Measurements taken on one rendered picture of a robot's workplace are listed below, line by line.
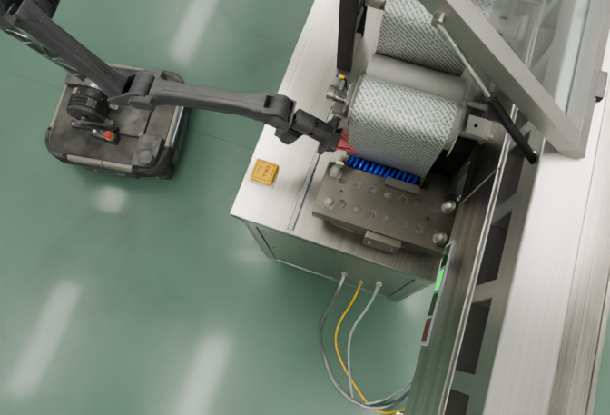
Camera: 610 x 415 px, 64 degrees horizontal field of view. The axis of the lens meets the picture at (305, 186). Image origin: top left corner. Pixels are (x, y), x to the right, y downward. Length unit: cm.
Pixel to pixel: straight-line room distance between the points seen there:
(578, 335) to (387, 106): 62
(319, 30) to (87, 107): 116
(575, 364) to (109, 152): 208
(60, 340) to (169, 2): 191
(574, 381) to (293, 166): 96
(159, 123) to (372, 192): 135
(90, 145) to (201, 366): 116
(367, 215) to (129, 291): 148
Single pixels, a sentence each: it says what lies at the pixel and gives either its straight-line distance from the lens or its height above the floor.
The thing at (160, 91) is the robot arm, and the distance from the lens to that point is 138.
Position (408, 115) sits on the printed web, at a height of 130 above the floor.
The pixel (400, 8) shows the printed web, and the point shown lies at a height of 138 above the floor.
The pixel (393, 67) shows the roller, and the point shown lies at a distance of 133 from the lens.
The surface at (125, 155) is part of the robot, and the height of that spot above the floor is 24.
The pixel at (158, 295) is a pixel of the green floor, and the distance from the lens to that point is 250.
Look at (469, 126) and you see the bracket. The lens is 123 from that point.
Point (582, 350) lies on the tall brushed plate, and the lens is 104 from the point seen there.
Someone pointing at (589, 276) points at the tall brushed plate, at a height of 144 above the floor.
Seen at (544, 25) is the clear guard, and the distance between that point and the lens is 80.
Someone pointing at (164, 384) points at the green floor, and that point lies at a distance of 248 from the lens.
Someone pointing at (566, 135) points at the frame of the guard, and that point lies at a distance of 80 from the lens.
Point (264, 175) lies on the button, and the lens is 153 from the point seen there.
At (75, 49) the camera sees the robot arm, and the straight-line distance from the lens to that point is 140.
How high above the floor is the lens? 237
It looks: 73 degrees down
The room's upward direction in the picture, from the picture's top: 7 degrees counter-clockwise
